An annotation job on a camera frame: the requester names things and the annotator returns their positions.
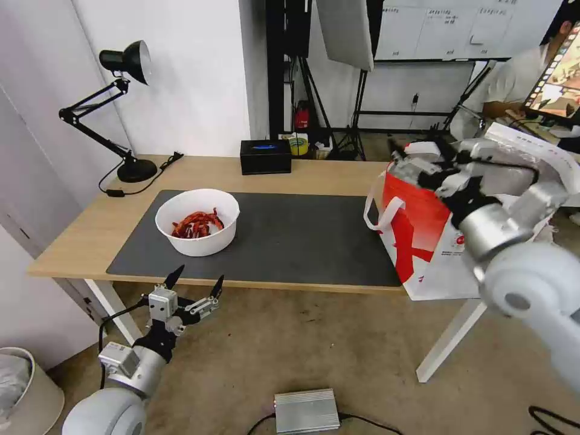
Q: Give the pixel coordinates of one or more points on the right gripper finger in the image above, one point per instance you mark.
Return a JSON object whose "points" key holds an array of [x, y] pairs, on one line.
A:
{"points": [[412, 171], [476, 152]]}

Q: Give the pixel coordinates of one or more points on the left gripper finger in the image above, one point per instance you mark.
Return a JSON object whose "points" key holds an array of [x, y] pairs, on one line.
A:
{"points": [[174, 276], [216, 292]]}

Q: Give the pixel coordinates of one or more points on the red and white takeout bag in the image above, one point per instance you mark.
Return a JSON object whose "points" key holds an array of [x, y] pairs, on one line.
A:
{"points": [[408, 217]]}

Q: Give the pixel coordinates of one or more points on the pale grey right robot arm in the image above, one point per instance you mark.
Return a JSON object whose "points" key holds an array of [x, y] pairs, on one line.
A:
{"points": [[530, 290]]}

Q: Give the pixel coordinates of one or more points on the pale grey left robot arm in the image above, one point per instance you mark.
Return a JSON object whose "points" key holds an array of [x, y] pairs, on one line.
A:
{"points": [[104, 414]]}

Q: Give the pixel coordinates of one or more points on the white round bowl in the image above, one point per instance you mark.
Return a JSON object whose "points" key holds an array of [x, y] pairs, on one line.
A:
{"points": [[204, 247]]}

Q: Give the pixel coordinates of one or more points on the red chili pepper scraps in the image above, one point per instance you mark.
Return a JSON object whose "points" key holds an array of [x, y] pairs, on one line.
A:
{"points": [[195, 222]]}

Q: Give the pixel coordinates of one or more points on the black tripod stand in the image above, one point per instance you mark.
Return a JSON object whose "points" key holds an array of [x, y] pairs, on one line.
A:
{"points": [[358, 118]]}

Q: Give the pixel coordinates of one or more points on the person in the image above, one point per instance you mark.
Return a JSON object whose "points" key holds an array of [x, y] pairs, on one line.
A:
{"points": [[512, 77]]}

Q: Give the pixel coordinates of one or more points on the small cardboard box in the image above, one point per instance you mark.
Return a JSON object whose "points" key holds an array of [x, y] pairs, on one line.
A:
{"points": [[322, 152]]}

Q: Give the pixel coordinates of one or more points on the black desk mat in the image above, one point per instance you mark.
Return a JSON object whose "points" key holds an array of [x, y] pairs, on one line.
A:
{"points": [[294, 240]]}

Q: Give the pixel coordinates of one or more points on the wooden table with white legs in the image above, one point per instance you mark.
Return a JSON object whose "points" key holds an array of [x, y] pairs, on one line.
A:
{"points": [[63, 253]]}

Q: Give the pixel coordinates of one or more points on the computer monitor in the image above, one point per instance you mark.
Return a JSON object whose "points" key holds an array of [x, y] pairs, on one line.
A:
{"points": [[562, 77]]}

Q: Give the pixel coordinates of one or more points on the yellow tape roll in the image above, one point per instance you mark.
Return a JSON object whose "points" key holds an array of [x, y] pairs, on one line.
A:
{"points": [[299, 145]]}

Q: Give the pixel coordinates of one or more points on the red fire extinguisher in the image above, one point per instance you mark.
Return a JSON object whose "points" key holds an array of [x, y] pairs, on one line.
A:
{"points": [[302, 117]]}

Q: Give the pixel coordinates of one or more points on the whiteboard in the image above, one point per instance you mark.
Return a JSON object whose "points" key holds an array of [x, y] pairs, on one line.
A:
{"points": [[430, 31]]}

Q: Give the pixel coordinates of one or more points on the beige waste bin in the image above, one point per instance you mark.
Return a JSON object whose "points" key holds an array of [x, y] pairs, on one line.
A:
{"points": [[41, 398]]}

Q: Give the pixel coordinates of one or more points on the black tissue box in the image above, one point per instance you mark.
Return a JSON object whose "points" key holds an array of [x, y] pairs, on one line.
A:
{"points": [[265, 161]]}

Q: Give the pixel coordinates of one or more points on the silver power supply box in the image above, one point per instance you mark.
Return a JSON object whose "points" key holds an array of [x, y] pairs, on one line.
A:
{"points": [[306, 410]]}

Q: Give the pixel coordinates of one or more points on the white softbox panel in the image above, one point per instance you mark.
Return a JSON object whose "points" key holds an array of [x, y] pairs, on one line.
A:
{"points": [[346, 31]]}

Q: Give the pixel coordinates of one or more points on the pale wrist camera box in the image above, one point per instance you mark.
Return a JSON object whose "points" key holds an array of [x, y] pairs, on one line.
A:
{"points": [[162, 304], [454, 183]]}

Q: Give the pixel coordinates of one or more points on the black metal frame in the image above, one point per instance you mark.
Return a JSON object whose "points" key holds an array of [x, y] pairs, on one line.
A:
{"points": [[276, 68]]}

